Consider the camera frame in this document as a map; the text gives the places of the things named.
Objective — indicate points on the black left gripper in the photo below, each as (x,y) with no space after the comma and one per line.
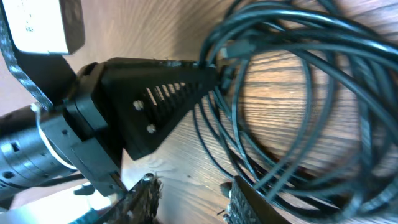
(148,98)

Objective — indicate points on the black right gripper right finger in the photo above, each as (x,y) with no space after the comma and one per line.
(246,206)

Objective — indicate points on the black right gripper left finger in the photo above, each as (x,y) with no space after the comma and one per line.
(139,205)

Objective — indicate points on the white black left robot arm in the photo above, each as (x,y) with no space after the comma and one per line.
(28,158)

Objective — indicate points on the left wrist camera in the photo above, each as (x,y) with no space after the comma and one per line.
(35,36)

